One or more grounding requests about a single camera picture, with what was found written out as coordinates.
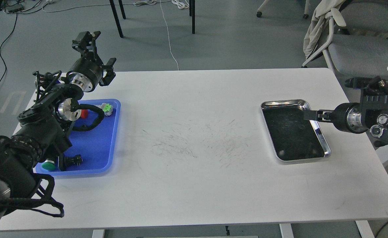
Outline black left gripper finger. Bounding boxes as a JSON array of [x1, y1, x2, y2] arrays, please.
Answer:
[[99, 58, 117, 86], [72, 31, 103, 63]]

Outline black cable on floor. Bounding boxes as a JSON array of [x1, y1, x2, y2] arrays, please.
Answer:
[[0, 0, 46, 128]]

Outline silver metal tray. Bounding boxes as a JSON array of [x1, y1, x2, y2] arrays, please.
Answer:
[[261, 99, 332, 164]]

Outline white cable on floor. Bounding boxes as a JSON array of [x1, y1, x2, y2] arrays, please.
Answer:
[[42, 0, 190, 71]]

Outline grey office chair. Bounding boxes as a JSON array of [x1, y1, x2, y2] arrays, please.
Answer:
[[301, 0, 388, 80]]

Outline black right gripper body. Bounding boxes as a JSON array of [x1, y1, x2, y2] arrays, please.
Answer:
[[329, 77, 388, 134]]

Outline black table legs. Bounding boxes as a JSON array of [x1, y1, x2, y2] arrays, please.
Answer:
[[109, 0, 195, 39]]

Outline small black switch part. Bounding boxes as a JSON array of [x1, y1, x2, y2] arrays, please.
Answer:
[[63, 155, 83, 167]]

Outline red push button switch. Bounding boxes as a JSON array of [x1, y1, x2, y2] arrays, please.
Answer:
[[80, 109, 89, 119]]

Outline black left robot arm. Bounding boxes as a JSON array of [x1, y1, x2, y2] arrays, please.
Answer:
[[0, 31, 116, 219]]

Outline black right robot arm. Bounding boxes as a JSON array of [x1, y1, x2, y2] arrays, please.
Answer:
[[303, 76, 388, 147]]

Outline beige jacket on chair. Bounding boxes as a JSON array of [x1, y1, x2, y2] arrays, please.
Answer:
[[303, 0, 344, 59]]

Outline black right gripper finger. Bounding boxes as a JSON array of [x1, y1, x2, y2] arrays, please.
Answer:
[[303, 110, 332, 121]]

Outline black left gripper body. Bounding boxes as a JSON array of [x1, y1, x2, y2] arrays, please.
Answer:
[[66, 58, 103, 92]]

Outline blue plastic tray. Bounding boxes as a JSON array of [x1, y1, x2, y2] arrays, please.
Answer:
[[35, 99, 121, 177]]

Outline grey green connector part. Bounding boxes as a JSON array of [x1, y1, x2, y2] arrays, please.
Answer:
[[96, 103, 114, 116]]

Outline green push button switch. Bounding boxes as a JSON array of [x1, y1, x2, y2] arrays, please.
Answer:
[[41, 158, 60, 172]]

